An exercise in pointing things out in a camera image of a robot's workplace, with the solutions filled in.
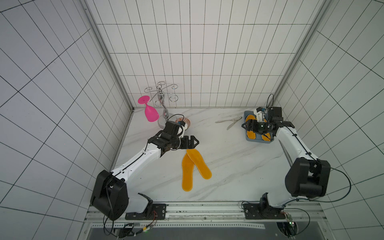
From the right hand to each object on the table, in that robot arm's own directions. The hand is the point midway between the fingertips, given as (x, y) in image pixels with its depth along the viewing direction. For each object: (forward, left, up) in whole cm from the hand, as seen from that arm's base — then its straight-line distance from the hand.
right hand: (241, 125), depth 87 cm
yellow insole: (+4, -10, -15) cm, 18 cm away
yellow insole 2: (-15, -7, +9) cm, 19 cm away
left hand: (-15, +30, -2) cm, 33 cm away
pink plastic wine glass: (+5, +56, +1) cm, 56 cm away
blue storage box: (+3, -15, -16) cm, 22 cm away
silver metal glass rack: (+13, +49, +12) cm, 52 cm away
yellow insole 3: (-15, +26, -16) cm, 34 cm away
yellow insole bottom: (-25, +31, -16) cm, 43 cm away
